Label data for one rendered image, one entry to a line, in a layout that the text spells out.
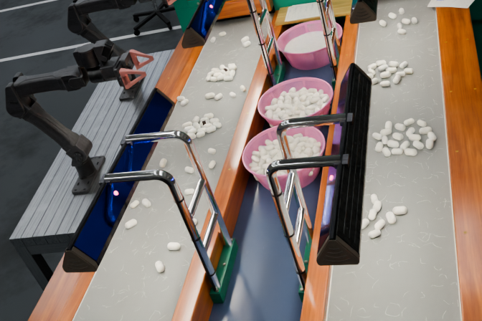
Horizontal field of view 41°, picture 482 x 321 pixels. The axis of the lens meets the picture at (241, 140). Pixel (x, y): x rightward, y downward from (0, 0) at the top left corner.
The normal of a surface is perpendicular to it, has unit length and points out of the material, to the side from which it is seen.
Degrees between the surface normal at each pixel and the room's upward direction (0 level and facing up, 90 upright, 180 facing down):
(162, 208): 0
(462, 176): 0
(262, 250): 0
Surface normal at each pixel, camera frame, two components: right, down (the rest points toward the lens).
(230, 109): -0.26, -0.79
